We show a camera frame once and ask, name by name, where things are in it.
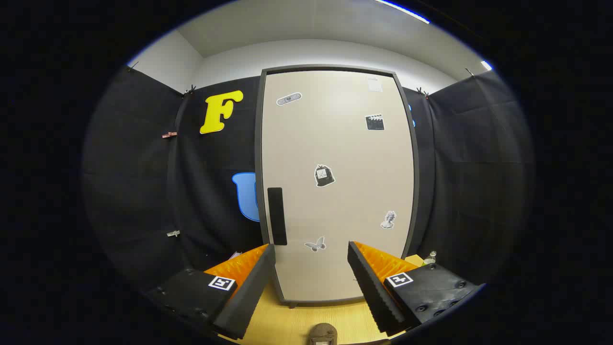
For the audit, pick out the small black clip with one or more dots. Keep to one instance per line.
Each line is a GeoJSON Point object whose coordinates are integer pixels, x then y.
{"type": "Point", "coordinates": [190, 90]}
{"type": "Point", "coordinates": [470, 72]}
{"type": "Point", "coordinates": [422, 91]}
{"type": "Point", "coordinates": [132, 66]}

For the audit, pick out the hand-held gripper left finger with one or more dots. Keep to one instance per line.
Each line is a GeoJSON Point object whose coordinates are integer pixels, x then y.
{"type": "Point", "coordinates": [254, 292]}

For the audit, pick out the silver clip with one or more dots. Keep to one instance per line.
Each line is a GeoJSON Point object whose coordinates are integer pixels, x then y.
{"type": "Point", "coordinates": [173, 234]}

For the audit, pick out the black backdrop cloth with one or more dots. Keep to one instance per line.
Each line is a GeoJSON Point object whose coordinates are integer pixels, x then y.
{"type": "Point", "coordinates": [134, 167]}

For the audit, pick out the grey shoe cabinet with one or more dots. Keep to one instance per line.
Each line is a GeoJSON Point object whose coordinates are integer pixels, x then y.
{"type": "Point", "coordinates": [259, 143]}

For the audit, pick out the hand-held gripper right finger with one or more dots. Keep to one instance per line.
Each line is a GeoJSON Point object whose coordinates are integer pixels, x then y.
{"type": "Point", "coordinates": [371, 292]}

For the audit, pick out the pink clothes peg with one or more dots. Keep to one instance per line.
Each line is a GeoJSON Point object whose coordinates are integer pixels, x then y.
{"type": "Point", "coordinates": [169, 135]}

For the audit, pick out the small green bottle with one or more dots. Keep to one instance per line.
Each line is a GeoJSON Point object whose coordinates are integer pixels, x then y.
{"type": "Point", "coordinates": [430, 258]}

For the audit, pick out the brown fuzzy shoe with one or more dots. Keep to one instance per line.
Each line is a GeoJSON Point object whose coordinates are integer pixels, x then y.
{"type": "Point", "coordinates": [323, 331]}

